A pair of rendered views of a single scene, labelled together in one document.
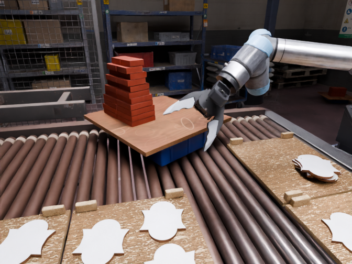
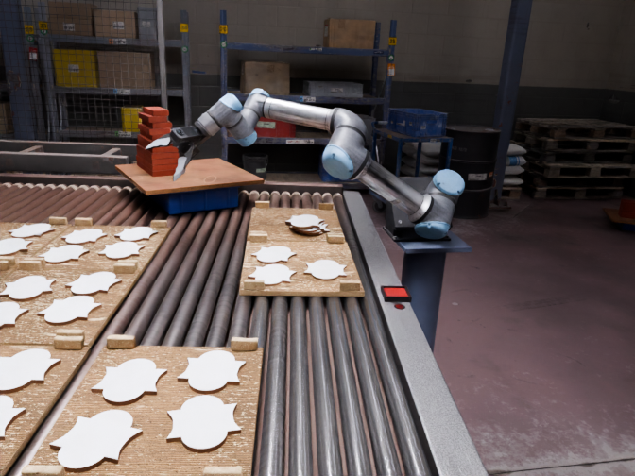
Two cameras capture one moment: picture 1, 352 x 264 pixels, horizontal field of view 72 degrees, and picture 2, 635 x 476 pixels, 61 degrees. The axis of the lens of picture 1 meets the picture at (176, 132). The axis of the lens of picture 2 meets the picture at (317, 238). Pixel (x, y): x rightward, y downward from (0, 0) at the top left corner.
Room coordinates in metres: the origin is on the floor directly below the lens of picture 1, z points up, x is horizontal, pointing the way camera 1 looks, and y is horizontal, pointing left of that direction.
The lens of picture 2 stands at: (-1.10, -0.88, 1.57)
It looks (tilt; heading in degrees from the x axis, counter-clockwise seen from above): 19 degrees down; 10
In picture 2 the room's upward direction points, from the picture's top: 3 degrees clockwise
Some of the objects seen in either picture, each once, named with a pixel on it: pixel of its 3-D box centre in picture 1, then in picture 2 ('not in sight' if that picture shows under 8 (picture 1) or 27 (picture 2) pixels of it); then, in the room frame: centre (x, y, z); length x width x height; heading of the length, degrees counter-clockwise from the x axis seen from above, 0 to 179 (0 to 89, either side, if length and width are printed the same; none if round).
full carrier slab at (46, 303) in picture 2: not in sight; (47, 298); (0.00, 0.00, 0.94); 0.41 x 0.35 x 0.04; 12
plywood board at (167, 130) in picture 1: (156, 117); (187, 174); (1.08, 0.09, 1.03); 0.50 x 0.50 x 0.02; 43
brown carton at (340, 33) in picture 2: (178, 3); (349, 34); (5.10, -0.05, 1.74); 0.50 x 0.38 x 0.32; 111
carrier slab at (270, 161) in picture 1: (288, 163); (295, 225); (0.84, -0.45, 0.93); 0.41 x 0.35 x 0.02; 14
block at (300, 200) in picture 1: (300, 200); (258, 238); (0.59, -0.38, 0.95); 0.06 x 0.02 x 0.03; 105
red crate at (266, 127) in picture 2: (134, 58); (264, 122); (4.80, 0.80, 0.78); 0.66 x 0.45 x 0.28; 111
